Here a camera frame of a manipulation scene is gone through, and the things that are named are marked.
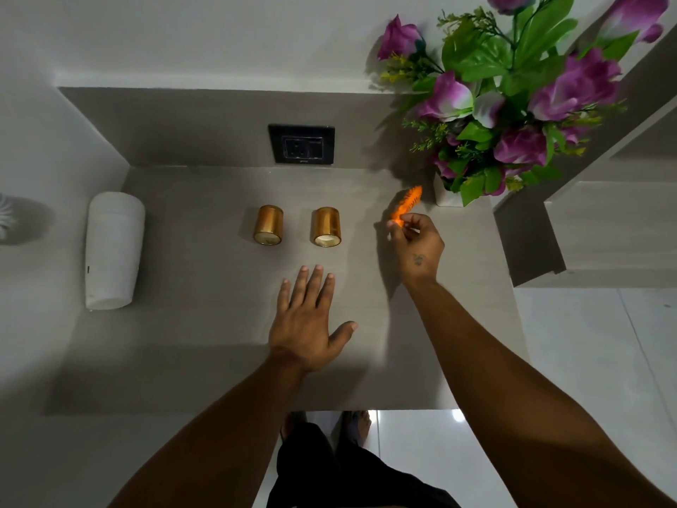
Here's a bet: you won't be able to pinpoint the person's right hand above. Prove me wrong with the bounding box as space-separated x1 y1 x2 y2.
386 213 445 289

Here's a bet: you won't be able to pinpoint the black wall socket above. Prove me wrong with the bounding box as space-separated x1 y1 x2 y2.
268 123 336 165

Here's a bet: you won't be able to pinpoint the person's foot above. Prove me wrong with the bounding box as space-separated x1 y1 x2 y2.
280 411 309 443
340 411 372 448

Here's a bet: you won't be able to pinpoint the gold candle holder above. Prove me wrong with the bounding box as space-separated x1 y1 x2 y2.
312 207 342 248
253 205 284 246

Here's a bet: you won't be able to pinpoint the person's left hand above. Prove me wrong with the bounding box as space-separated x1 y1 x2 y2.
269 265 359 374

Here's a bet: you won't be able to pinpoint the person's right forearm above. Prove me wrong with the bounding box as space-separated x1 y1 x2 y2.
404 279 677 508

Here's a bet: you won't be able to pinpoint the white ribbed object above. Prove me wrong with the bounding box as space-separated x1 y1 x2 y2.
0 193 18 242

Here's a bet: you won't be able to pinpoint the grey wall shelf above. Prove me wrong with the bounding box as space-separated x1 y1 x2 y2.
489 16 677 289

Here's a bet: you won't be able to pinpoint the purple artificial flower bouquet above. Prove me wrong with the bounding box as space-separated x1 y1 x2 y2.
377 0 670 207

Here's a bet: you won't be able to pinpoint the person's left foot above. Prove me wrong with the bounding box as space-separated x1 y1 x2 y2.
280 411 309 443

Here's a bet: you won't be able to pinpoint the person's black shorts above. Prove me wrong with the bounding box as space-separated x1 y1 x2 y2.
266 422 462 508

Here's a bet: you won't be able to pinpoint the person's right foot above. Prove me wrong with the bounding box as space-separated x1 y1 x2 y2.
340 411 372 448

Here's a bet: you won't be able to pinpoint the person's left forearm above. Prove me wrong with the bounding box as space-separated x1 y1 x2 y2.
107 352 309 508

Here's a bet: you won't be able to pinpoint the white flower vase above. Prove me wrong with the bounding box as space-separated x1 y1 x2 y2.
433 173 466 208

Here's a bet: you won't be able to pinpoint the white cylindrical dispenser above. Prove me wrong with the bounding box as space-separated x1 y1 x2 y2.
85 192 146 312

